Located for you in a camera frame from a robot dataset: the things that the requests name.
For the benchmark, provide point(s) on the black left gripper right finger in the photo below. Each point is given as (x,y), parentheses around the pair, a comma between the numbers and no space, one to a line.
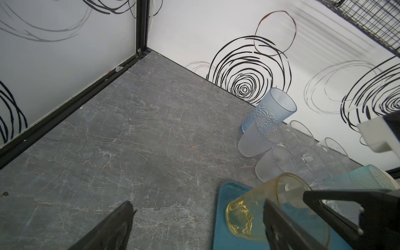
(283,233)

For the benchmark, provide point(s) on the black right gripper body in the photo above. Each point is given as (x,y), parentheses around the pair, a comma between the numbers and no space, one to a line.
(379,209)

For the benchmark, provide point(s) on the teal plastic tray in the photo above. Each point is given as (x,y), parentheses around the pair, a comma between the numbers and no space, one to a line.
(223,238)

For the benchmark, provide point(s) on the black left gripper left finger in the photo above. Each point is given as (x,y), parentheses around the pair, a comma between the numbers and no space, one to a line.
(112,233)

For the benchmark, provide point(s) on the black corner frame post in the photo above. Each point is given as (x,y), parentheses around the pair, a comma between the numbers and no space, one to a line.
(142,25)

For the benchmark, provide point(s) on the clear faceted glass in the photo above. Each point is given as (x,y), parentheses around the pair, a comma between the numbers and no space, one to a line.
(296,134)
(334,156)

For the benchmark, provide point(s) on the frosted dotted plastic cup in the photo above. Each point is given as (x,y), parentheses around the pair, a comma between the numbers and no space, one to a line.
(260,136)

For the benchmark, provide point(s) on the yellow transparent cup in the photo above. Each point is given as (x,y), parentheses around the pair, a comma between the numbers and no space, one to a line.
(244,215)

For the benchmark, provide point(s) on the teal green plastic cup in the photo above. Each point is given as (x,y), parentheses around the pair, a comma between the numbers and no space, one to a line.
(366,177)

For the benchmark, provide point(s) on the black wire basket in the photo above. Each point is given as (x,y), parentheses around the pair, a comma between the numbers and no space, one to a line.
(379,20)

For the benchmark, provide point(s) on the light blue plastic cup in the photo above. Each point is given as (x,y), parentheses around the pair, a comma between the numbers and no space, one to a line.
(276,105)

